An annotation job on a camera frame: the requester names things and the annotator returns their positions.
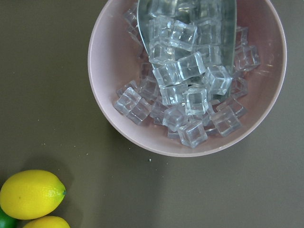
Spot yellow lemon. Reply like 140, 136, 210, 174
0, 170, 66, 220
23, 216, 70, 228

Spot green lime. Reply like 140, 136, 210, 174
0, 209, 17, 228

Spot clear ice cubes pile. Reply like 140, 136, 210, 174
114, 0, 260, 148

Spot metal ice scoop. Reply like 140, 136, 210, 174
137, 0, 237, 105

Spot pink bowl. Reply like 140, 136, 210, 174
88, 0, 287, 157

